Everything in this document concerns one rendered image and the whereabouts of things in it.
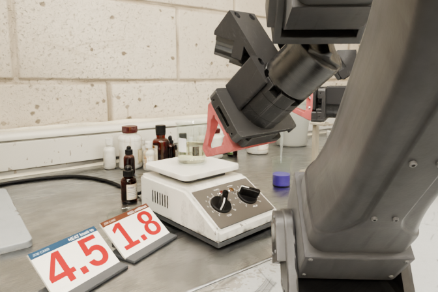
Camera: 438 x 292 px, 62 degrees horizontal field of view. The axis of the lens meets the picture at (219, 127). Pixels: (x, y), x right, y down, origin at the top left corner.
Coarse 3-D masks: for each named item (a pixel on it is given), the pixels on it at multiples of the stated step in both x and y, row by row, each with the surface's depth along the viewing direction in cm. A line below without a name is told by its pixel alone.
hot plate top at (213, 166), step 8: (160, 160) 64; (168, 160) 64; (176, 160) 64; (208, 160) 64; (216, 160) 64; (224, 160) 64; (152, 168) 60; (160, 168) 58; (168, 168) 58; (176, 168) 58; (184, 168) 58; (192, 168) 58; (200, 168) 58; (208, 168) 58; (216, 168) 58; (224, 168) 59; (232, 168) 60; (176, 176) 55; (184, 176) 54; (192, 176) 54; (200, 176) 55; (208, 176) 57
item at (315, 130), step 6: (318, 126) 88; (312, 132) 89; (318, 132) 89; (312, 138) 89; (318, 138) 89; (312, 144) 89; (318, 144) 89; (312, 150) 89; (318, 150) 89; (312, 156) 90
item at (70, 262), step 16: (80, 240) 44; (96, 240) 46; (48, 256) 41; (64, 256) 42; (80, 256) 43; (96, 256) 44; (112, 256) 45; (48, 272) 39; (64, 272) 40; (80, 272) 41
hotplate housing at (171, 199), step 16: (144, 176) 62; (160, 176) 60; (224, 176) 60; (240, 176) 61; (144, 192) 62; (160, 192) 58; (176, 192) 55; (160, 208) 58; (176, 208) 55; (192, 208) 52; (176, 224) 56; (192, 224) 52; (208, 224) 50; (240, 224) 52; (256, 224) 54; (208, 240) 51; (224, 240) 49
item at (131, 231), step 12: (132, 216) 52; (144, 216) 53; (108, 228) 48; (120, 228) 49; (132, 228) 50; (144, 228) 52; (156, 228) 53; (120, 240) 48; (132, 240) 49; (144, 240) 50
